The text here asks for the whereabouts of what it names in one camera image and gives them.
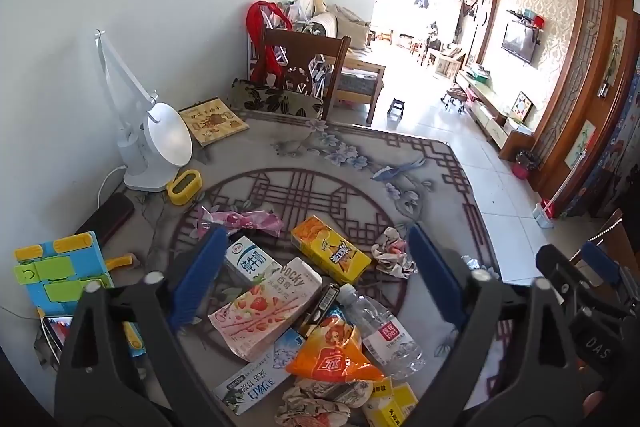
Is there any long television cabinet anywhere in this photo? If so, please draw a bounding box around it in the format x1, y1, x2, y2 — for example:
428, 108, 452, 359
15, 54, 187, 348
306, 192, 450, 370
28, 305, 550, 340
457, 67, 536, 160

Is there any white milk carton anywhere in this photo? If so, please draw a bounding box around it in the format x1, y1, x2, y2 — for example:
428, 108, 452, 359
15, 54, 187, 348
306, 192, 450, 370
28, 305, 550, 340
223, 235, 282, 288

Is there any orange snack bag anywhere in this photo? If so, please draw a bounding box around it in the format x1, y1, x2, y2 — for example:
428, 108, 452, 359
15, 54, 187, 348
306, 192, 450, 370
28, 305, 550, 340
286, 314, 386, 383

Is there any wall shelf with items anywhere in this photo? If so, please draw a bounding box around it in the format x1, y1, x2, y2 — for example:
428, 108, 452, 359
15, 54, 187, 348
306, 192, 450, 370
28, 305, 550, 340
507, 7, 546, 28

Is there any wall television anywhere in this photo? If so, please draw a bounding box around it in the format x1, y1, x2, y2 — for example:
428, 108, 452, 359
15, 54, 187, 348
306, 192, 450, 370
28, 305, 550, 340
501, 21, 538, 65

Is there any blue white carton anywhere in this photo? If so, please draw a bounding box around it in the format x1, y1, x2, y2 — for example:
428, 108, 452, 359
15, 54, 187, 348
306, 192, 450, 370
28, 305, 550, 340
213, 328, 306, 417

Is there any white floor mop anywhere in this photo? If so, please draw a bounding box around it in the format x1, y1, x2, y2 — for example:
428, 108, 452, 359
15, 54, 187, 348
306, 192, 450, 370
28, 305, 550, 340
532, 147, 588, 228

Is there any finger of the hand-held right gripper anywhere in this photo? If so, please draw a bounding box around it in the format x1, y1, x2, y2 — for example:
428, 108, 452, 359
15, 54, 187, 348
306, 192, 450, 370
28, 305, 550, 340
581, 240, 624, 304
536, 244, 589, 308

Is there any white storage rack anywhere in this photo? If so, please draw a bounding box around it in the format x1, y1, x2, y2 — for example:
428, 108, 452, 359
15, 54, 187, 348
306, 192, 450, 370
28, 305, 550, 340
245, 0, 332, 98

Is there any blue patterned door curtain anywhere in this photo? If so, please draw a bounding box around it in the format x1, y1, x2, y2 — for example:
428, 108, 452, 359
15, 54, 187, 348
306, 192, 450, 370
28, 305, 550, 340
565, 57, 640, 218

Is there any pink crumpled wrapper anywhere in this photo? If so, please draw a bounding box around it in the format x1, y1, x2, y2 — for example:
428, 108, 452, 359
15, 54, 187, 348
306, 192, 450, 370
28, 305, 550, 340
194, 206, 284, 239

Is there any yellow plastic holder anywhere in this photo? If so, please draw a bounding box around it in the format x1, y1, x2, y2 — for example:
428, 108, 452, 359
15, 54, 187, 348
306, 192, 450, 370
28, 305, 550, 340
166, 169, 203, 206

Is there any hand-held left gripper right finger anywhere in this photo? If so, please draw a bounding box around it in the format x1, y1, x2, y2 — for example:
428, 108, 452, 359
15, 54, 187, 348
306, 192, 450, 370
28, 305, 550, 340
405, 223, 586, 427

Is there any clear plastic bottle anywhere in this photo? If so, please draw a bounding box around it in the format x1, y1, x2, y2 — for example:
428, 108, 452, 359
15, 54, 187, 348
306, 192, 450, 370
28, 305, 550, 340
338, 283, 426, 380

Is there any wooden bench with grey cushion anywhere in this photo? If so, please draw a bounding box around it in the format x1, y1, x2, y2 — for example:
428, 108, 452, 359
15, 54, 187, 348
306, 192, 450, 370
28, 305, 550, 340
330, 47, 388, 125

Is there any bird painting on panel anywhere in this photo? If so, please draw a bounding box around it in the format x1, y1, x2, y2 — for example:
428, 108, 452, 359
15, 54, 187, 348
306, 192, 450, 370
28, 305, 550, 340
565, 119, 596, 170

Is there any beige sofa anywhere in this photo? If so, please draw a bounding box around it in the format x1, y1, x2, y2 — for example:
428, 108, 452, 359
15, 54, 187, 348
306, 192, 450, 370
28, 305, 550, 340
312, 4, 371, 50

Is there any black wallet case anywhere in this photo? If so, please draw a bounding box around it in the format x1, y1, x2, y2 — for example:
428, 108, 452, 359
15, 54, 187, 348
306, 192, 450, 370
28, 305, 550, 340
75, 193, 136, 248

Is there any yellow drink carton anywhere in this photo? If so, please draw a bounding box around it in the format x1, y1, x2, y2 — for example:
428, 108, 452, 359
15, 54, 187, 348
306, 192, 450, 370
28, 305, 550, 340
361, 377, 418, 427

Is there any white power cable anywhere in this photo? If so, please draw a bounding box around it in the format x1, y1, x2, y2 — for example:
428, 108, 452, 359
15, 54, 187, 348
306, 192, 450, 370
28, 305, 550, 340
96, 164, 127, 215

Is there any yellow orange snack box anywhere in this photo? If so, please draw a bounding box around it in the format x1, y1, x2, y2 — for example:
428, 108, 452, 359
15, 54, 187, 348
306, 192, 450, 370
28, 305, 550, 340
291, 215, 372, 285

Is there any floral chair cushion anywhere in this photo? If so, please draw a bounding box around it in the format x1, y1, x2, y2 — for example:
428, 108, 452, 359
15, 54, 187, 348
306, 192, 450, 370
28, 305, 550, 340
227, 78, 325, 118

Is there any yellow illustrated book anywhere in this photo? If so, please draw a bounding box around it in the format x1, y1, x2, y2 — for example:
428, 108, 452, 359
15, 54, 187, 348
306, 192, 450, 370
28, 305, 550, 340
179, 97, 249, 146

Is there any dark wooden chair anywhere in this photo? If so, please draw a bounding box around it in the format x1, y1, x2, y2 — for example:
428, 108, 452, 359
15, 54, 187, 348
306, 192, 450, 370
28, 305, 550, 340
227, 27, 351, 120

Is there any red bag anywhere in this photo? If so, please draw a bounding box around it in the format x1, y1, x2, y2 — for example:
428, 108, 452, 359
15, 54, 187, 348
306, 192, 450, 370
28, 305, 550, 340
247, 0, 293, 82

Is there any dark brown snack wrapper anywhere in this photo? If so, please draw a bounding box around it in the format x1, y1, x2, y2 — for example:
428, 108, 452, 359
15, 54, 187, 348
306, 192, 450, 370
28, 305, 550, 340
292, 283, 341, 340

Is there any pink biscuit stick box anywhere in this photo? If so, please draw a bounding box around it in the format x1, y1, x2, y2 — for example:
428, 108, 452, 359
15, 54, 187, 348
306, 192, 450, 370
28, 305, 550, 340
208, 257, 323, 363

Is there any red white paper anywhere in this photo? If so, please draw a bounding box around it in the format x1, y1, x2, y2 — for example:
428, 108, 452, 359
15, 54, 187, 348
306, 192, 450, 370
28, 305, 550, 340
371, 227, 418, 280

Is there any floral patterned tablecloth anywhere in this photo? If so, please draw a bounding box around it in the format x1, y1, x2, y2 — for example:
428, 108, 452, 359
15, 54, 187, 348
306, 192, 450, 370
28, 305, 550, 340
35, 109, 506, 427

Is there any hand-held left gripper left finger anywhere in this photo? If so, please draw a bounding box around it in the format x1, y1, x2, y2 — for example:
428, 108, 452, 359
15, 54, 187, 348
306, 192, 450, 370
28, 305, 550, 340
54, 226, 231, 427

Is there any blue green yellow toy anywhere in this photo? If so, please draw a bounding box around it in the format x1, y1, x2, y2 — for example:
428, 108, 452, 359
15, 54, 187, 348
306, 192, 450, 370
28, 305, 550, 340
14, 231, 115, 318

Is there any brown wheeled stool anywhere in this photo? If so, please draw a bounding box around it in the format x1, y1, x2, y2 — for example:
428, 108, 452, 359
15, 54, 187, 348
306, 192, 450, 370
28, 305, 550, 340
440, 84, 468, 114

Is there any small red waste bin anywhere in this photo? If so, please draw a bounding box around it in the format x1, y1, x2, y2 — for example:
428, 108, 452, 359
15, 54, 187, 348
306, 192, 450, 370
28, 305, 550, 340
512, 149, 541, 180

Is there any smartphone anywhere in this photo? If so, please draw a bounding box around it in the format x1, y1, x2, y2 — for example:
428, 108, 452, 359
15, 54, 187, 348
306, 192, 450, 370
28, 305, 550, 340
41, 314, 73, 353

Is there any colourful geometric picture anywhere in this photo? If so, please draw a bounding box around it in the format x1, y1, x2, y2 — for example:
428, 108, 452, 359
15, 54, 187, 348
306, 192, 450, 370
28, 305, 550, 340
510, 91, 535, 124

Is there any carved wooden chair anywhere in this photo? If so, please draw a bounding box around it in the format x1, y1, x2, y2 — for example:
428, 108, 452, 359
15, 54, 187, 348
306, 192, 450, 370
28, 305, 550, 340
572, 207, 640, 288

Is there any printed wrapper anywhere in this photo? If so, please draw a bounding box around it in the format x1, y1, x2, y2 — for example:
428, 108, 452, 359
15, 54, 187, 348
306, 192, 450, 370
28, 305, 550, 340
275, 377, 373, 427

